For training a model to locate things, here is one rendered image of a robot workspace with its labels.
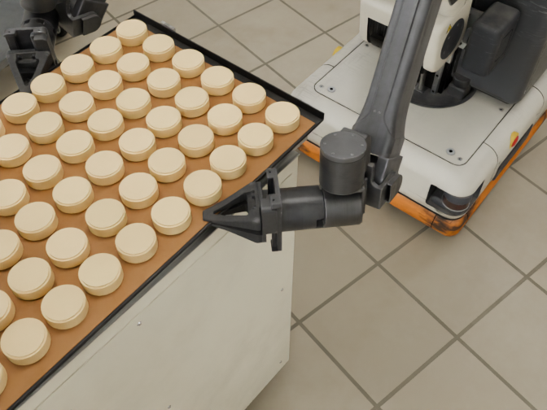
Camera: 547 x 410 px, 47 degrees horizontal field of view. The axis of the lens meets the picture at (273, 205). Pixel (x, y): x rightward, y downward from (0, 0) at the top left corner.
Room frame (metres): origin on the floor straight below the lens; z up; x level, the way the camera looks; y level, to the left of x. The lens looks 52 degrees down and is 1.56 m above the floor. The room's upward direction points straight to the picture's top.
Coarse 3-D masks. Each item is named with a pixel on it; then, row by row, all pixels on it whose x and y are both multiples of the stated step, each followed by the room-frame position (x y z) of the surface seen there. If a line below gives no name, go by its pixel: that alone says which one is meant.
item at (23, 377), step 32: (96, 64) 0.79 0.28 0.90; (160, 64) 0.79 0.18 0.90; (224, 96) 0.72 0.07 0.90; (128, 128) 0.65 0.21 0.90; (128, 160) 0.59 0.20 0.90; (192, 160) 0.59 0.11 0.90; (256, 160) 0.59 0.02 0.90; (32, 192) 0.53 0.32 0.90; (96, 192) 0.53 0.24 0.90; (160, 192) 0.53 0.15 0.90; (224, 192) 0.53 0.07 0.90; (0, 224) 0.48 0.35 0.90; (64, 224) 0.48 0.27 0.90; (128, 224) 0.48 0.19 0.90; (192, 224) 0.48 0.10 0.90; (32, 256) 0.43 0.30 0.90; (160, 256) 0.43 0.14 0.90; (0, 288) 0.38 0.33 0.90; (128, 288) 0.38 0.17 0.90; (96, 320) 0.34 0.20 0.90; (0, 352) 0.30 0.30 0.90; (64, 352) 0.30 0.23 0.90; (32, 384) 0.27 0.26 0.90
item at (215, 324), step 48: (240, 240) 0.55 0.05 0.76; (288, 240) 0.64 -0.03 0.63; (144, 288) 0.42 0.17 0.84; (192, 288) 0.47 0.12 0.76; (240, 288) 0.54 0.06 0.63; (288, 288) 0.65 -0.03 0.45; (96, 336) 0.35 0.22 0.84; (144, 336) 0.40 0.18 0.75; (192, 336) 0.46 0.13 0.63; (240, 336) 0.54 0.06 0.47; (288, 336) 0.65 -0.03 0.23; (48, 384) 0.29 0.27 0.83; (96, 384) 0.33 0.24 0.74; (144, 384) 0.38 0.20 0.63; (192, 384) 0.44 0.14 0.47; (240, 384) 0.53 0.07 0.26
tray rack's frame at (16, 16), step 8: (0, 0) 2.07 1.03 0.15; (8, 0) 2.07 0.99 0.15; (16, 0) 2.07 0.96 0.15; (0, 8) 2.02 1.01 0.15; (8, 8) 2.02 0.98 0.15; (16, 8) 2.02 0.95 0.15; (0, 16) 1.97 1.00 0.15; (8, 16) 1.97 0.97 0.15; (16, 16) 1.97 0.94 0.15; (0, 24) 1.92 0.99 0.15; (8, 24) 1.92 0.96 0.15; (16, 24) 1.92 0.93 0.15; (0, 32) 1.88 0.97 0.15; (0, 40) 1.83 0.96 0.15; (0, 48) 1.78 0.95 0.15; (8, 48) 1.78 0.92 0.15; (0, 56) 1.74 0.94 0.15; (0, 64) 1.71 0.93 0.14
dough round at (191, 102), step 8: (184, 88) 0.71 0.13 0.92; (192, 88) 0.71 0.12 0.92; (200, 88) 0.71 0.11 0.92; (176, 96) 0.70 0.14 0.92; (184, 96) 0.70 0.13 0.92; (192, 96) 0.70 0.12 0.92; (200, 96) 0.70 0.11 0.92; (176, 104) 0.68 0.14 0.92; (184, 104) 0.68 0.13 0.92; (192, 104) 0.68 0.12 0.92; (200, 104) 0.68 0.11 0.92; (208, 104) 0.69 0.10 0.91; (184, 112) 0.67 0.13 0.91; (192, 112) 0.67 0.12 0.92; (200, 112) 0.68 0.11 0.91
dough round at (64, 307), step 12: (60, 288) 0.37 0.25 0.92; (72, 288) 0.37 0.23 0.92; (48, 300) 0.36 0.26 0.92; (60, 300) 0.36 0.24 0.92; (72, 300) 0.36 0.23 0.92; (84, 300) 0.36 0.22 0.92; (48, 312) 0.34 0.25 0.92; (60, 312) 0.34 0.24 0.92; (72, 312) 0.34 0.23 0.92; (84, 312) 0.35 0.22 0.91; (60, 324) 0.33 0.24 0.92; (72, 324) 0.33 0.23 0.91
